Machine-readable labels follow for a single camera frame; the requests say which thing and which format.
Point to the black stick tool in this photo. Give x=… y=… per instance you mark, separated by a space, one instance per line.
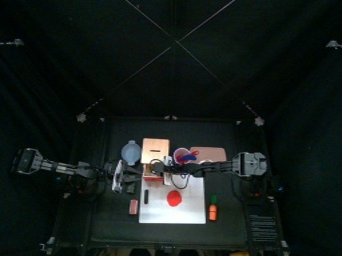
x=146 y=196

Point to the red drawer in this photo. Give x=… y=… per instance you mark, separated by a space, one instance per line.
x=150 y=176

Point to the orange toy carrot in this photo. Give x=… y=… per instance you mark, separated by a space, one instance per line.
x=212 y=210

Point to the light blue plastic bowl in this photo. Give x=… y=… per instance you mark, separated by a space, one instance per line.
x=131 y=153

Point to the metal frame bracket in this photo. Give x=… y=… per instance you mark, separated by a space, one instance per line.
x=333 y=44
x=170 y=117
x=82 y=117
x=259 y=121

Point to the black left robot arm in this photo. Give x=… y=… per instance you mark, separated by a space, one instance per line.
x=48 y=165

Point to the wooden drawer box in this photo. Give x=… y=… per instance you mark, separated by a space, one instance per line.
x=155 y=150

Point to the white cutting board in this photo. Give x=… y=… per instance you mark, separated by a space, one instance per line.
x=187 y=210

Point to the red dough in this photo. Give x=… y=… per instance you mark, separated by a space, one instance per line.
x=174 y=198

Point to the cup with red blue utensils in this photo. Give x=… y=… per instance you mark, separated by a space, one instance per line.
x=183 y=156

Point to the pink rectangular block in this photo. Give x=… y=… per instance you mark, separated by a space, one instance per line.
x=134 y=206

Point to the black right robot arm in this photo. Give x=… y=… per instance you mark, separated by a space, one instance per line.
x=249 y=163

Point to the pink board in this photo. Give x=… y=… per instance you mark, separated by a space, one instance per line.
x=211 y=154

